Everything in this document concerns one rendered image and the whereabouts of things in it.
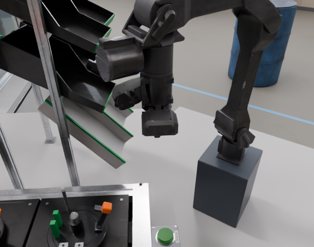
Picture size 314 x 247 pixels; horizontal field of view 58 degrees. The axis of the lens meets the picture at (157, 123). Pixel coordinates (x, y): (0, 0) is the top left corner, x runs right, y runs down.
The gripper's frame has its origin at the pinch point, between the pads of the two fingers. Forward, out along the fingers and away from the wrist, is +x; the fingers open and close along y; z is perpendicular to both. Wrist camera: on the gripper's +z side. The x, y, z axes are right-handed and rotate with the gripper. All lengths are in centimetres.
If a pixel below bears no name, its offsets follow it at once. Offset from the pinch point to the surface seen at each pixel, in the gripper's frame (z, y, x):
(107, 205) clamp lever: 11.5, 5.0, 18.3
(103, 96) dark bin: 13.4, -22.2, 5.7
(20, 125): 57, -59, 39
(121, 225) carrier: 9.0, 3.2, 28.4
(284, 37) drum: -156, -253, 67
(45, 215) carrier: 28.7, -0.9, 28.4
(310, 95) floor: -189, -226, 126
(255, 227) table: -29.1, -1.9, 39.6
